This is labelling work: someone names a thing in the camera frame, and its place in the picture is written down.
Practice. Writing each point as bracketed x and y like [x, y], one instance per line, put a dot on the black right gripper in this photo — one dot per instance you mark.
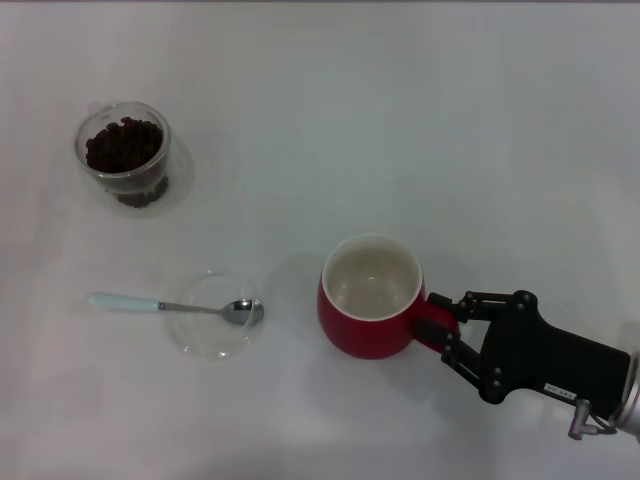
[540, 355]

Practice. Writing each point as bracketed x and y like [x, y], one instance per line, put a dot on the red mug white inside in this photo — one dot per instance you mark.
[352, 336]

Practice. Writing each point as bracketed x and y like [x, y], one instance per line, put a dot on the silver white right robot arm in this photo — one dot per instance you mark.
[633, 400]

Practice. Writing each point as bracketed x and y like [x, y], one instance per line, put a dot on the dark coffee beans pile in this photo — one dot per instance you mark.
[122, 147]

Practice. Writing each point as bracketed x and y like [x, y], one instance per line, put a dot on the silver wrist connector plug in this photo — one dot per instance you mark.
[580, 418]

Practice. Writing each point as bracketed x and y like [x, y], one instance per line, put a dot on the clear shallow glass bowl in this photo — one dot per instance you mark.
[215, 346]

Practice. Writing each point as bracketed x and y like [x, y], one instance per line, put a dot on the clear double-wall glass cup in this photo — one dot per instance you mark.
[178, 196]

